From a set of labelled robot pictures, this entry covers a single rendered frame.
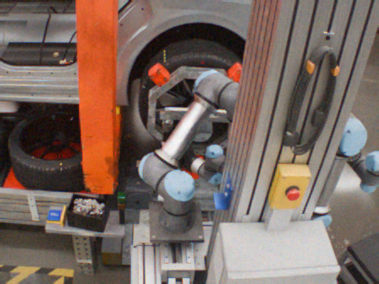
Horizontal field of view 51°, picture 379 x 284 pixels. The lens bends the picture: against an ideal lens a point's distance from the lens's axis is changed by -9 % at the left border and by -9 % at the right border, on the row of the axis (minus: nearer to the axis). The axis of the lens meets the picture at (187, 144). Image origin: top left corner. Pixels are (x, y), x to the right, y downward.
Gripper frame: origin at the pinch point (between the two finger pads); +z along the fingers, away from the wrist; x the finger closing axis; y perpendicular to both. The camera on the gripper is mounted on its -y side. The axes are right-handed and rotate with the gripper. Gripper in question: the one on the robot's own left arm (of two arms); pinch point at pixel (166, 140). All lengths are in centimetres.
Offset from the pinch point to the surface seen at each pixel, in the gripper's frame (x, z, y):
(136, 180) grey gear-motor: 0.0, 21.7, 42.4
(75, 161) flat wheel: -24, 50, 32
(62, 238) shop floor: -46, 44, 83
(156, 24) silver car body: 24, 37, -45
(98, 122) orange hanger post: -29.8, 16.8, -16.0
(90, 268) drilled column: -49, 9, 76
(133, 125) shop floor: 73, 106, 83
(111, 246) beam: -31, 11, 70
